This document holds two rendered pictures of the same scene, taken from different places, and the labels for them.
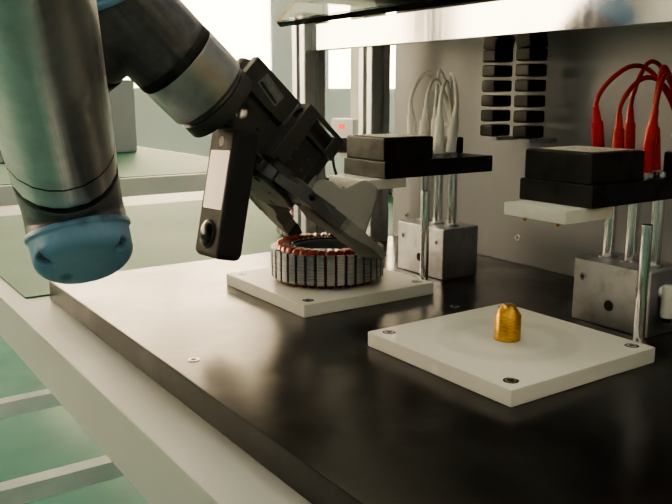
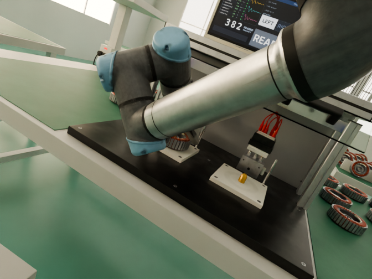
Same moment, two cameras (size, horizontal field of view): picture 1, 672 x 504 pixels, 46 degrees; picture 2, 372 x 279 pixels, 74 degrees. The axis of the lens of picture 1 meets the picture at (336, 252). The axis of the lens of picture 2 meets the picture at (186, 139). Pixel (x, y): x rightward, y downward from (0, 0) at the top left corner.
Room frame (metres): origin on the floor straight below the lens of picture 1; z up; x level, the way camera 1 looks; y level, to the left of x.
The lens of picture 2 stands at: (0.17, 0.43, 1.04)
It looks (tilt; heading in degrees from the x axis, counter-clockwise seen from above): 18 degrees down; 321
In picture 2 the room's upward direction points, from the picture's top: 23 degrees clockwise
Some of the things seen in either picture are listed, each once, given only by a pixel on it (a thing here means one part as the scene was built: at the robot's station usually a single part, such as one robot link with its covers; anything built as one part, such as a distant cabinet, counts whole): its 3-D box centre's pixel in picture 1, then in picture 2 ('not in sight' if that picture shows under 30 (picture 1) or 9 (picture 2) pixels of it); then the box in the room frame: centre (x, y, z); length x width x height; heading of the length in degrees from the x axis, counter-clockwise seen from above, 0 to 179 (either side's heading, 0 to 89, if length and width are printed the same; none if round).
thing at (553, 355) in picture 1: (506, 346); (240, 183); (0.56, -0.13, 0.78); 0.15 x 0.15 x 0.01; 34
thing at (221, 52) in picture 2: not in sight; (263, 72); (0.85, -0.32, 1.09); 0.68 x 0.44 x 0.05; 34
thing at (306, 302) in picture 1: (327, 283); (170, 144); (0.76, 0.01, 0.78); 0.15 x 0.15 x 0.01; 34
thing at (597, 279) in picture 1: (627, 291); (250, 164); (0.65, -0.25, 0.80); 0.07 x 0.05 x 0.06; 34
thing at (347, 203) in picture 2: not in sight; (335, 197); (0.50, -0.63, 0.77); 0.11 x 0.11 x 0.04
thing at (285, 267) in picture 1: (326, 259); (173, 137); (0.76, 0.01, 0.80); 0.11 x 0.11 x 0.04
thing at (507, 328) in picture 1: (507, 321); (243, 177); (0.56, -0.13, 0.80); 0.02 x 0.02 x 0.03
